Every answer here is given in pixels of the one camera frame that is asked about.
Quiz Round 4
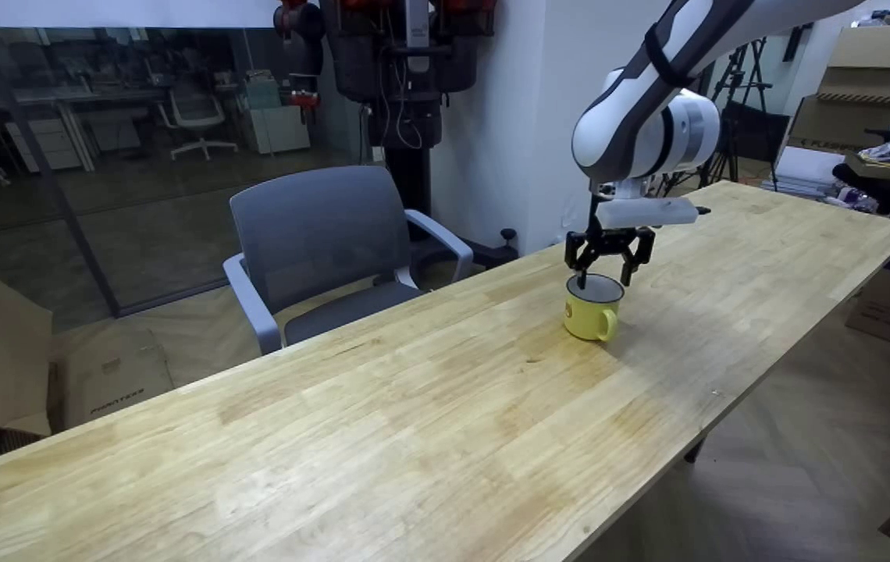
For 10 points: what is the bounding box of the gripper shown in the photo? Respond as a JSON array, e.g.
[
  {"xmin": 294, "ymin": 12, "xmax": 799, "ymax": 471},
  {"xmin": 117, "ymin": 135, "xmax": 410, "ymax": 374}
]
[{"xmin": 565, "ymin": 226, "xmax": 657, "ymax": 290}]

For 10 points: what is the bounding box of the yellow enamel mug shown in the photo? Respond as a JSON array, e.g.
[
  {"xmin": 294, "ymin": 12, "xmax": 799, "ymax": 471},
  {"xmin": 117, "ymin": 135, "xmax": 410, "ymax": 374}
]
[{"xmin": 564, "ymin": 273, "xmax": 626, "ymax": 343}]

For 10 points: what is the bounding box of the black stand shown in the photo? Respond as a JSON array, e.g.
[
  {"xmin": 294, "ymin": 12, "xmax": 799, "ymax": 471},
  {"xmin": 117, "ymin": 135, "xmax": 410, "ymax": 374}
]
[{"xmin": 660, "ymin": 37, "xmax": 792, "ymax": 196}]

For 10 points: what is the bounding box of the stack of white sheets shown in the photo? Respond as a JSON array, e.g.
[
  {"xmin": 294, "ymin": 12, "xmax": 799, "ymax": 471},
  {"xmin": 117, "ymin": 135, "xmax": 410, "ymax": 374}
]
[{"xmin": 760, "ymin": 146, "xmax": 846, "ymax": 201}]

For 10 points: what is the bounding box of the red and black robot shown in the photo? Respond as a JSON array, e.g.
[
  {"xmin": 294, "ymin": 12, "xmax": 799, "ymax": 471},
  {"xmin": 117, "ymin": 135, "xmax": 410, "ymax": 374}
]
[{"xmin": 272, "ymin": 0, "xmax": 521, "ymax": 271}]

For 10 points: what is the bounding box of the grey office chair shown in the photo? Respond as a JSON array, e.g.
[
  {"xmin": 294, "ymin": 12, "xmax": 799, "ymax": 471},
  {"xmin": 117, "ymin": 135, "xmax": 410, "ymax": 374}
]
[{"xmin": 223, "ymin": 165, "xmax": 475, "ymax": 357}]

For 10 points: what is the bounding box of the stack of cardboard boxes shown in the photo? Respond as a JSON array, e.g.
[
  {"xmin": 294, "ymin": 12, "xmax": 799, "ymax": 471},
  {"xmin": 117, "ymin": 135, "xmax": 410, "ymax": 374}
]
[{"xmin": 787, "ymin": 22, "xmax": 890, "ymax": 151}]

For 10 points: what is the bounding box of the pale green cabinet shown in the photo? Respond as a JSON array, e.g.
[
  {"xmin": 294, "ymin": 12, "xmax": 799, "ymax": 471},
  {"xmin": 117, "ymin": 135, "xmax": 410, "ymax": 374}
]
[{"xmin": 240, "ymin": 72, "xmax": 312, "ymax": 155}]

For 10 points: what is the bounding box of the printed cardboard box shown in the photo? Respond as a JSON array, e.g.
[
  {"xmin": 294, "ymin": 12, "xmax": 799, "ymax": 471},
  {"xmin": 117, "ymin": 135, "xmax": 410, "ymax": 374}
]
[{"xmin": 50, "ymin": 327, "xmax": 175, "ymax": 431}]

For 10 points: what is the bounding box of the office desk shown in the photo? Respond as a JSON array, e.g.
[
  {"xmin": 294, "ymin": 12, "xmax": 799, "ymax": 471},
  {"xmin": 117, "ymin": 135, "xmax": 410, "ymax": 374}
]
[{"xmin": 11, "ymin": 84, "xmax": 174, "ymax": 173}]

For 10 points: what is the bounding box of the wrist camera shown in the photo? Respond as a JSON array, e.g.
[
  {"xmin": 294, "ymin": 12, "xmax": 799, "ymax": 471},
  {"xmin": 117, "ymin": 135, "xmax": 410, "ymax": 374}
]
[{"xmin": 596, "ymin": 197, "xmax": 712, "ymax": 229}]

